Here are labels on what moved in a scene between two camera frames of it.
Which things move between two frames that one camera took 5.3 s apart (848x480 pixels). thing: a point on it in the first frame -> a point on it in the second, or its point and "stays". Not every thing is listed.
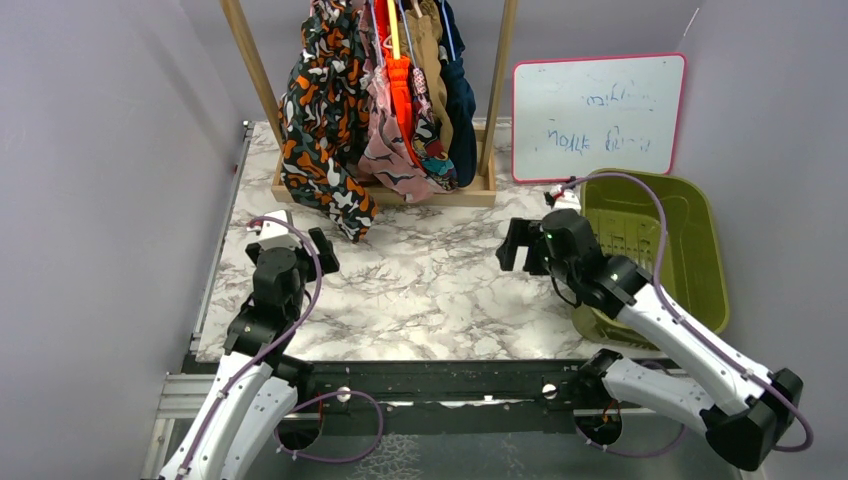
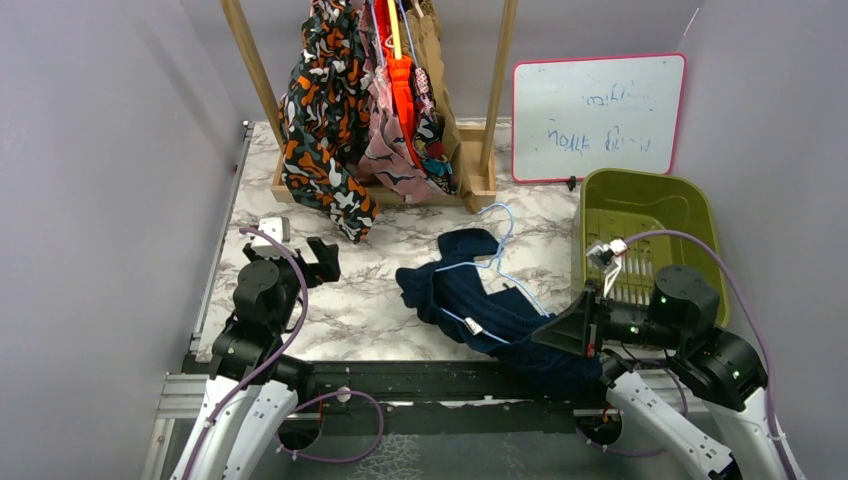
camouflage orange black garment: [323, 113] stays
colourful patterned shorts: [426, 137] stays
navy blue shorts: [458, 88] -> [448, 292]
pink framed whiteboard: [572, 117] stays
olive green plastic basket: [668, 224] stays
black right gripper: [526, 232] -> [575, 326]
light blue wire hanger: [447, 28] -> [471, 324]
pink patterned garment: [386, 163] stays
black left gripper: [329, 261] stays
